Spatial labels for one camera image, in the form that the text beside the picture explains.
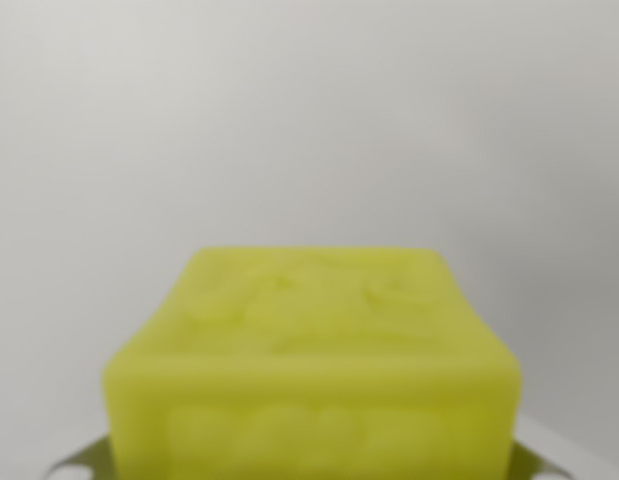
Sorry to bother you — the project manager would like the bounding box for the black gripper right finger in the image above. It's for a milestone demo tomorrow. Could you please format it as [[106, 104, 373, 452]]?
[[508, 439, 573, 480]]

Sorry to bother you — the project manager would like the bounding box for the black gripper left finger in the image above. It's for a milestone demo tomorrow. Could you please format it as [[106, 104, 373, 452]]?
[[43, 433, 121, 480]]

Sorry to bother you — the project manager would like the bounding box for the yellow rubber cube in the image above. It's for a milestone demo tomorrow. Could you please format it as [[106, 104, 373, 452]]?
[[101, 245, 523, 480]]

